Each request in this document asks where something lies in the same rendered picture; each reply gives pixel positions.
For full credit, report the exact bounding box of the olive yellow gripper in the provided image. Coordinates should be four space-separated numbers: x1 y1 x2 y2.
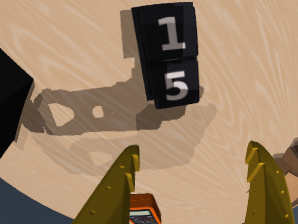
71 141 295 224

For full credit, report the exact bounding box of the open brown cardboard box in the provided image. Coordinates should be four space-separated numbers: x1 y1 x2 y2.
278 145 298 209

